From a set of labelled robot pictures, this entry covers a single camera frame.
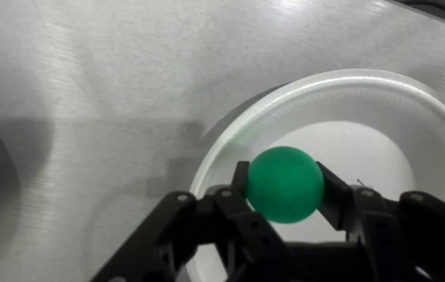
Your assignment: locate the shallow white foam bowl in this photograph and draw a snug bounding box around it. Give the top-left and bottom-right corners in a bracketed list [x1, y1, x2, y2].
[187, 68, 445, 282]

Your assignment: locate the green ball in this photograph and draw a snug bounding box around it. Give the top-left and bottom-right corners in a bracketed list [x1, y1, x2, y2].
[245, 146, 326, 226]

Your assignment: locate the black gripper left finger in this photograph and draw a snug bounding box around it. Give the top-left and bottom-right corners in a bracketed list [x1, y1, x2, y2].
[91, 160, 314, 282]

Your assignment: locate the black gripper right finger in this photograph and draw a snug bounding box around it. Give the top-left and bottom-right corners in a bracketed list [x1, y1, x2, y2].
[315, 162, 445, 282]

